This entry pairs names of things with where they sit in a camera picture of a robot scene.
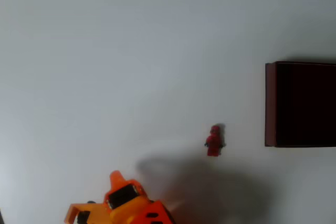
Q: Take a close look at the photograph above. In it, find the dark brown open box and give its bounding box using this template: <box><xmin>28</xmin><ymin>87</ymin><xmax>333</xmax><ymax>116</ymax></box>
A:
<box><xmin>264</xmin><ymin>60</ymin><xmax>336</xmax><ymax>148</ymax></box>

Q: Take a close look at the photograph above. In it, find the small red toy figure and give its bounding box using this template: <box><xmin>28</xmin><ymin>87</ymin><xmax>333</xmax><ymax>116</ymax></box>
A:
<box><xmin>204</xmin><ymin>124</ymin><xmax>226</xmax><ymax>157</ymax></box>

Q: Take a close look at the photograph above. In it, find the orange camera mount bracket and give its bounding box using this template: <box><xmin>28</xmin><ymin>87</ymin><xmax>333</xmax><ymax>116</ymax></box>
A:
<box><xmin>64</xmin><ymin>201</ymin><xmax>111</xmax><ymax>224</ymax></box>

